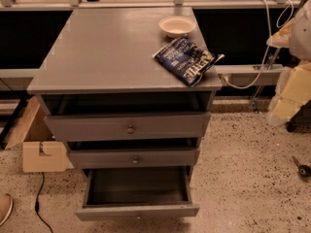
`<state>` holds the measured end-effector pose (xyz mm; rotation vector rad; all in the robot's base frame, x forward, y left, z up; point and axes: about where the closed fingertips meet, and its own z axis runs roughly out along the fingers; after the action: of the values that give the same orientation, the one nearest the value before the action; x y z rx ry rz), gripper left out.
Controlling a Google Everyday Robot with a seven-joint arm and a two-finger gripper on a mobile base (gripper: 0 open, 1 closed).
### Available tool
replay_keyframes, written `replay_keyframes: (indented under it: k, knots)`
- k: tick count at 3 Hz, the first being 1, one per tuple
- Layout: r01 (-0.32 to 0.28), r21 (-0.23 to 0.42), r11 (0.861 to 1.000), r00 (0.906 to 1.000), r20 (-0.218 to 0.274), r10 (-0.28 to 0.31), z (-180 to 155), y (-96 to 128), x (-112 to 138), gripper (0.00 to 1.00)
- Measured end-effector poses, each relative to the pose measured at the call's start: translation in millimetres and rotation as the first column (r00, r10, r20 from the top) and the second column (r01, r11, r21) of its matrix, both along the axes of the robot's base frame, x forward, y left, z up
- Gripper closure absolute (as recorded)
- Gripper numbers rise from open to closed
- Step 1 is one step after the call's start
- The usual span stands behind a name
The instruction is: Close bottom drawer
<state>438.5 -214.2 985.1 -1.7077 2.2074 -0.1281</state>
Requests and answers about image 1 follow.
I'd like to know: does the black floor cable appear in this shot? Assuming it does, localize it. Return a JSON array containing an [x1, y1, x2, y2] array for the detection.
[[34, 172, 54, 233]]

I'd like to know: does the grey metal rail frame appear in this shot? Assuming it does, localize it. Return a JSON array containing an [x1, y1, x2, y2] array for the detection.
[[0, 0, 311, 89]]

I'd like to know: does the blue chip bag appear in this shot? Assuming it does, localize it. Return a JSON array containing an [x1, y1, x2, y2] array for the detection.
[[153, 37, 224, 87]]

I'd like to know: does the slanted metal pole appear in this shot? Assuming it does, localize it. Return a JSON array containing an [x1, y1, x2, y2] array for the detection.
[[250, 48, 280, 113]]

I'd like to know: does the grey bottom drawer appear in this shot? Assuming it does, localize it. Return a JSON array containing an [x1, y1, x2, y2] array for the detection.
[[76, 166, 199, 220]]

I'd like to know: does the grey middle drawer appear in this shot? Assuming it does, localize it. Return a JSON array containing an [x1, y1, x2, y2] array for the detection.
[[69, 148, 200, 169]]

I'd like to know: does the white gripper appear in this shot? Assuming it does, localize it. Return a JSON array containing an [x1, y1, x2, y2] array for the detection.
[[266, 0, 311, 126]]

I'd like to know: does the grey top drawer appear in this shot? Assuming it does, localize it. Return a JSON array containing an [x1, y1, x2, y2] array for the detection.
[[45, 113, 210, 142]]

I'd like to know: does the grey drawer cabinet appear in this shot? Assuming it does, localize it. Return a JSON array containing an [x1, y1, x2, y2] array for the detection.
[[26, 6, 224, 180]]

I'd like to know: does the grey drawer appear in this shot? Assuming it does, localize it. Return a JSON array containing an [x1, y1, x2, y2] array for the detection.
[[69, 148, 200, 169], [76, 166, 199, 220], [45, 113, 210, 142]]

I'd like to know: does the cardboard box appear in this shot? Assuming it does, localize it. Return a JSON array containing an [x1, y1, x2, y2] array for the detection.
[[5, 97, 73, 173]]

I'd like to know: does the white paper bowl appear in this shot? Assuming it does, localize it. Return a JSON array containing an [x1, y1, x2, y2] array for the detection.
[[158, 17, 196, 38]]

